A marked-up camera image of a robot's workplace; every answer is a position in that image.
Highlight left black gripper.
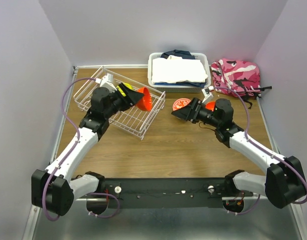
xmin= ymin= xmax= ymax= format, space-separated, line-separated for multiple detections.
xmin=104 ymin=82 xmax=144 ymax=119

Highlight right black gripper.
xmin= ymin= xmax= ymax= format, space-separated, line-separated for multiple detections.
xmin=171 ymin=96 xmax=221 ymax=128

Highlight white bowl orange pattern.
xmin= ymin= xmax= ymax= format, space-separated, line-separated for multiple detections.
xmin=172 ymin=98 xmax=191 ymax=111

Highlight orange bowl front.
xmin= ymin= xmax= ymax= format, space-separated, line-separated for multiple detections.
xmin=205 ymin=101 xmax=216 ymax=112

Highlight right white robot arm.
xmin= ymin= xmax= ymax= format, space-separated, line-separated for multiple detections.
xmin=171 ymin=98 xmax=307 ymax=209

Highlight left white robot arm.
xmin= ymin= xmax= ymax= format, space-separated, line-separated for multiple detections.
xmin=31 ymin=83 xmax=145 ymax=221

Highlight white plastic laundry basket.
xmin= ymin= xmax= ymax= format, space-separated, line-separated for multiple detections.
xmin=147 ymin=52 xmax=211 ymax=93

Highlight white folded cloth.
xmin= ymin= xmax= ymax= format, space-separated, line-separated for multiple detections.
xmin=151 ymin=57 xmax=208 ymax=84

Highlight dark blue clothes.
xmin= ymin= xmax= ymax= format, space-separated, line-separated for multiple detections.
xmin=160 ymin=49 xmax=196 ymax=60

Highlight pink camouflage garment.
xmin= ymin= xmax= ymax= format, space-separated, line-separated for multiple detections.
xmin=210 ymin=58 xmax=272 ymax=109

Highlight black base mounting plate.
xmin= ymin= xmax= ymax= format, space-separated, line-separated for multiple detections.
xmin=86 ymin=177 xmax=253 ymax=213

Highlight white wire dish rack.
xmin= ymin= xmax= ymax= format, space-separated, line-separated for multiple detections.
xmin=73 ymin=66 xmax=166 ymax=140

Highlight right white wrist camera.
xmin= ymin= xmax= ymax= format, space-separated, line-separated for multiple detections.
xmin=201 ymin=86 xmax=215 ymax=105

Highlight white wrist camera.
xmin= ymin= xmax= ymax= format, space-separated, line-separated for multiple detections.
xmin=95 ymin=73 xmax=117 ymax=93
xmin=201 ymin=86 xmax=215 ymax=105

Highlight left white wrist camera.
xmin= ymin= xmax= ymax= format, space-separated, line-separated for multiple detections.
xmin=95 ymin=73 xmax=117 ymax=93

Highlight aluminium table frame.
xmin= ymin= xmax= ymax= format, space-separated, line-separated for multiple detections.
xmin=22 ymin=64 xmax=304 ymax=240

